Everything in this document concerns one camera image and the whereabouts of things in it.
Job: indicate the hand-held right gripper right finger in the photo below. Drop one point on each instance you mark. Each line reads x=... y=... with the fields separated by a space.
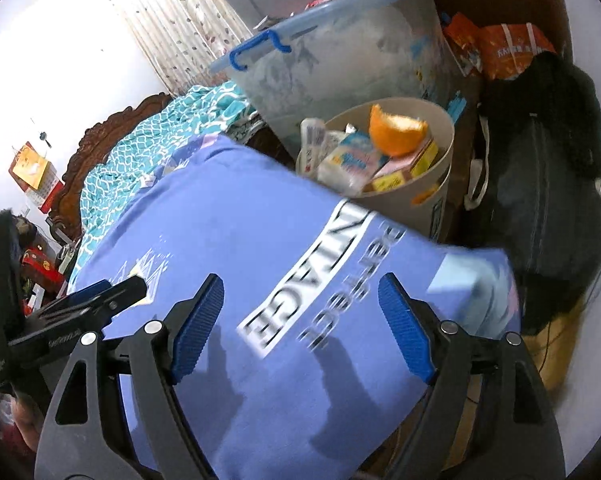
x=405 y=325

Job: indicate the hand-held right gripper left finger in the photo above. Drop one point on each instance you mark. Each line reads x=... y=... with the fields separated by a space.
x=200 y=330

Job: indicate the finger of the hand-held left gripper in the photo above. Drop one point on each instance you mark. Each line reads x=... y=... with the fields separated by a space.
x=120 y=295

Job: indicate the beige waste bin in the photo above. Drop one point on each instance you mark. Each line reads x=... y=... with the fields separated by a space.
x=420 y=210

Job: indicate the yellow and brown box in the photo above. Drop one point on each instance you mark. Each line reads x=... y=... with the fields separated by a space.
x=386 y=181

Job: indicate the orange peel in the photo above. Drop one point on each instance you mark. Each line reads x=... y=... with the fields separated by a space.
x=395 y=135

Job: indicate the red gift box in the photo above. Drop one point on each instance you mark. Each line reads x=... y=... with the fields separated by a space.
x=40 y=265

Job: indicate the blue printed bed sheet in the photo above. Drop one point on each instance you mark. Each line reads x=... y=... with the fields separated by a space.
x=255 y=240

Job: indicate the teal patterned quilt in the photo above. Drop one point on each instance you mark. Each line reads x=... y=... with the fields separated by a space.
x=130 y=160

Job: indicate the carved wooden headboard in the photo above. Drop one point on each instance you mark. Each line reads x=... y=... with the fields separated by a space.
x=95 y=140

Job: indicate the black backpack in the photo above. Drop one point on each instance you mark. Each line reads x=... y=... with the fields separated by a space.
x=540 y=185

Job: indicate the clear storage box blue lid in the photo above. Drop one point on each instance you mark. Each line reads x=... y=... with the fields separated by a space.
x=340 y=60

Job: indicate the patterned curtain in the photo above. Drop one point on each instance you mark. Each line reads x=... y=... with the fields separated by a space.
x=170 y=25

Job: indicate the orange snack packet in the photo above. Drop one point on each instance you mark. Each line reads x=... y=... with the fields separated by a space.
x=463 y=45

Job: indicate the red and white wall calendar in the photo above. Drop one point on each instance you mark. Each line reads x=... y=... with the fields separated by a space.
x=30 y=167

